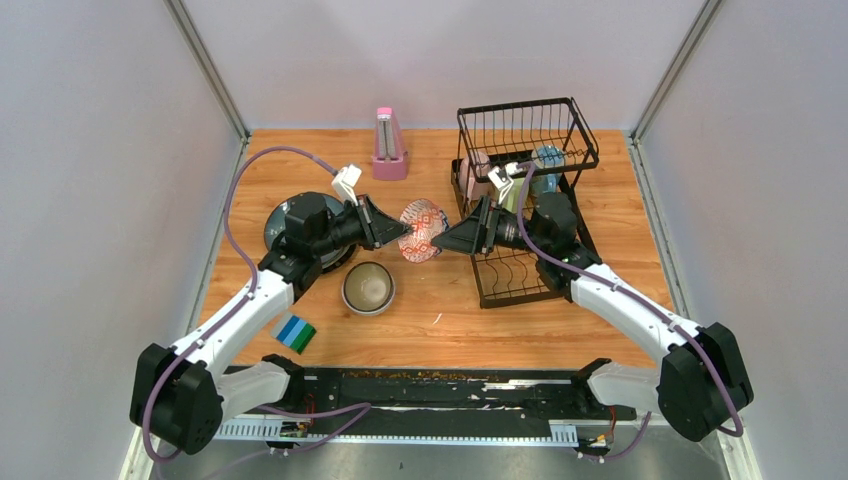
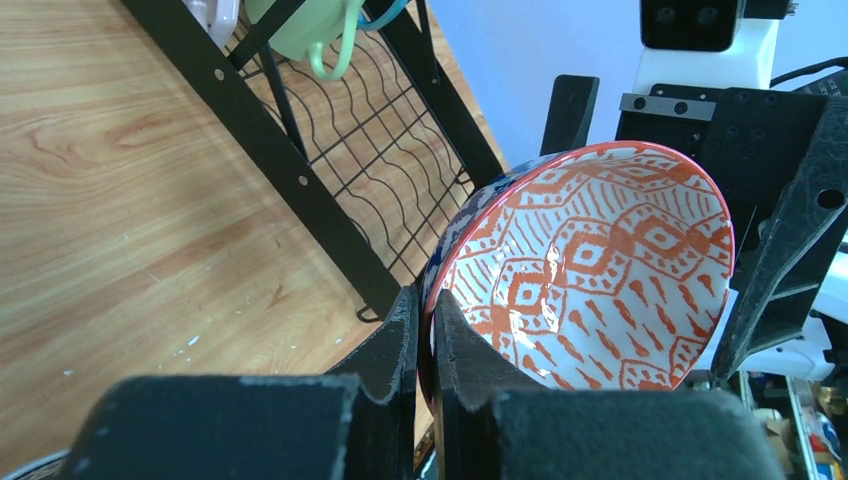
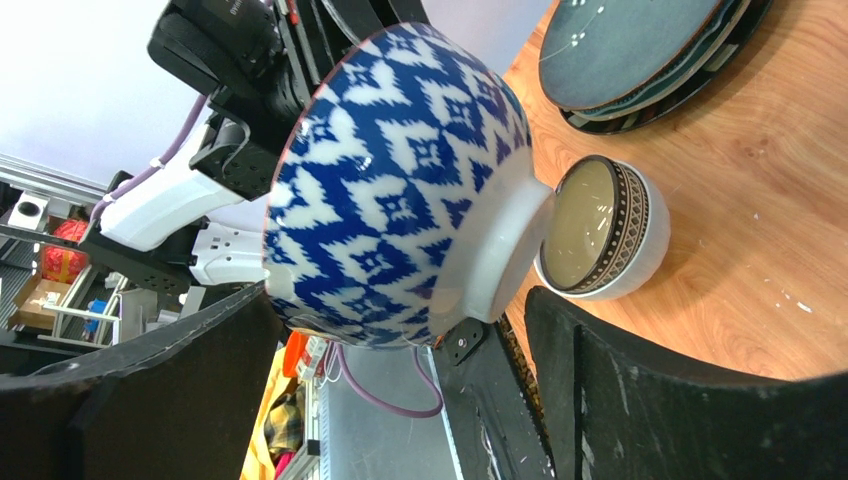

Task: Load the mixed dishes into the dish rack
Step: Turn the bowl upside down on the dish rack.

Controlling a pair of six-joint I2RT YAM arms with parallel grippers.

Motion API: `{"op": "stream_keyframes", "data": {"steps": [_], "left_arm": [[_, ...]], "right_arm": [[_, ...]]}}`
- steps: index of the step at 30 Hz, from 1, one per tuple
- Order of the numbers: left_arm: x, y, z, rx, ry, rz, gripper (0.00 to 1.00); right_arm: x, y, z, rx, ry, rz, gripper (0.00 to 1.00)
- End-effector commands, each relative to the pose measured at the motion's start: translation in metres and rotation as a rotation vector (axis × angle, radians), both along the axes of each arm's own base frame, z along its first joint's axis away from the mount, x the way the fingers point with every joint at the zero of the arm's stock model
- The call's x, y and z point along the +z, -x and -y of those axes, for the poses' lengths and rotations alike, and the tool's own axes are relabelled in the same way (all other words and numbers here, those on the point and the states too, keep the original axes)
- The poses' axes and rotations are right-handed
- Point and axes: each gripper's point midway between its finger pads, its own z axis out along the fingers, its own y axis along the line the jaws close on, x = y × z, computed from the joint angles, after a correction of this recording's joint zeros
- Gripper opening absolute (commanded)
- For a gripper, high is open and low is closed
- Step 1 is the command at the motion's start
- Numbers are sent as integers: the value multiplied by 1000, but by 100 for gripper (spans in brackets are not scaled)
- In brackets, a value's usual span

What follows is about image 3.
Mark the black bottom plate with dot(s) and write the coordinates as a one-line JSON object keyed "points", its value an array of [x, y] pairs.
{"points": [[726, 52]]}

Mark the cluttered background shelf items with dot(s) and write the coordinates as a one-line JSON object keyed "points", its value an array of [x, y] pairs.
{"points": [[68, 261]]}

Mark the red patterned bowl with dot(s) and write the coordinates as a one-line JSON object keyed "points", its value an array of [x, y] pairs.
{"points": [[405, 200]]}

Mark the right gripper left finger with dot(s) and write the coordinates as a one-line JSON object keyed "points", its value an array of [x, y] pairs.
{"points": [[179, 402]]}

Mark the black gold patterned bowl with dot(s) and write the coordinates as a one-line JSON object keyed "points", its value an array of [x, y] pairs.
{"points": [[602, 210]]}

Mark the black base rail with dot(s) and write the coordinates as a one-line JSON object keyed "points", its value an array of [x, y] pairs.
{"points": [[494, 431]]}

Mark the white patterned bowl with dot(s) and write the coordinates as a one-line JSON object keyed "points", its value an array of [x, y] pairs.
{"points": [[649, 256]]}

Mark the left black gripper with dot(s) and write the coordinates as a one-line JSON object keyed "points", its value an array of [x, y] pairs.
{"points": [[258, 64]]}

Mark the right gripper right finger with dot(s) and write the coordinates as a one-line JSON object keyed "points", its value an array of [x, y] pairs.
{"points": [[618, 406]]}

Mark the dark blue floral plate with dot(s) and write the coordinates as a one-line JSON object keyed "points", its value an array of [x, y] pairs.
{"points": [[596, 52]]}

